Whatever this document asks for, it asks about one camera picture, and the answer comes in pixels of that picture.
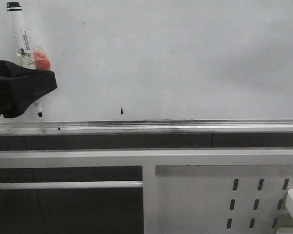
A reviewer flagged red round magnet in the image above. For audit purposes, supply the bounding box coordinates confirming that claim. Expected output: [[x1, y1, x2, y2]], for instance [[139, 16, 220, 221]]
[[33, 46, 51, 71]]

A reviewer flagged white metal pegboard frame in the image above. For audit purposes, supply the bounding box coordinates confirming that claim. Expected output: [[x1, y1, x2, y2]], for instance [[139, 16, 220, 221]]
[[0, 149, 293, 234]]

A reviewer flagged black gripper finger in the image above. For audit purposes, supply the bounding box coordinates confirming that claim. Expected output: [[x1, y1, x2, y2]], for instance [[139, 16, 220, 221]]
[[0, 60, 57, 118]]

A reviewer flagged aluminium whiteboard marker tray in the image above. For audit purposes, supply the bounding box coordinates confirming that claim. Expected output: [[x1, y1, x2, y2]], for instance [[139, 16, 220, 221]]
[[0, 119, 293, 136]]

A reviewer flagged large white whiteboard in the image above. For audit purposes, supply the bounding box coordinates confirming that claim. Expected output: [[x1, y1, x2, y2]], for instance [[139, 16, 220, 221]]
[[13, 0, 293, 123]]

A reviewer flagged white whiteboard marker pen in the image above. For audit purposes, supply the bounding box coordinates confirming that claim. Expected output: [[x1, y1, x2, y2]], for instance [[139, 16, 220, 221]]
[[6, 1, 44, 118]]

